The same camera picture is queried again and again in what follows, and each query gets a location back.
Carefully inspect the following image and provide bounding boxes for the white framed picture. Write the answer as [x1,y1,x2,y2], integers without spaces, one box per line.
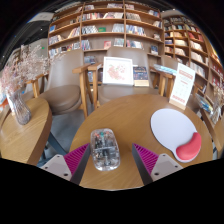
[102,55,134,87]

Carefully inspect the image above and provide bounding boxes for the white mouse pad red rest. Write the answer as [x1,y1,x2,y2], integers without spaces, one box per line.
[150,107,203,164]

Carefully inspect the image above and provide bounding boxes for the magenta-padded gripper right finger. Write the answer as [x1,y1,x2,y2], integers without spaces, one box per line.
[131,143,184,186]

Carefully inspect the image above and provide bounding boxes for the wooden bookshelf with yellow poster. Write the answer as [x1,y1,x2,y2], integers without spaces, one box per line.
[161,13,224,101]

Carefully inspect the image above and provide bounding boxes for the white hanging ceiling panel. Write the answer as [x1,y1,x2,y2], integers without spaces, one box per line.
[28,12,54,24]

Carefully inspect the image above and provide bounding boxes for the stacked blue yellow books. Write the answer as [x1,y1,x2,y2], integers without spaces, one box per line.
[194,93,214,114]

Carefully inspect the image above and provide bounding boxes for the glass vase pink dried flowers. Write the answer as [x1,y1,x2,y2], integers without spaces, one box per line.
[0,44,66,126]

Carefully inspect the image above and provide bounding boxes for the light blue book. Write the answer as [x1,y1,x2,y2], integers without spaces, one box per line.
[153,63,178,76]

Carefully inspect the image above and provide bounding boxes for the red and white sign card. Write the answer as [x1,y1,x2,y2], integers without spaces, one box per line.
[168,62,197,111]

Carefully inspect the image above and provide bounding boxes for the dark book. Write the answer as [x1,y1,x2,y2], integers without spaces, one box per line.
[132,65,150,88]

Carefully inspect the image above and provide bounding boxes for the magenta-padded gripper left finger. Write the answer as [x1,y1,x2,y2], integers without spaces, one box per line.
[41,143,92,186]

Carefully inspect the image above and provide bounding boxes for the transparent computer mouse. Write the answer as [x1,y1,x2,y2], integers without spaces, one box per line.
[90,128,121,172]

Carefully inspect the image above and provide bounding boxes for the large wooden bookshelf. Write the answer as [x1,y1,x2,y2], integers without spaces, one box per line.
[47,0,164,59]

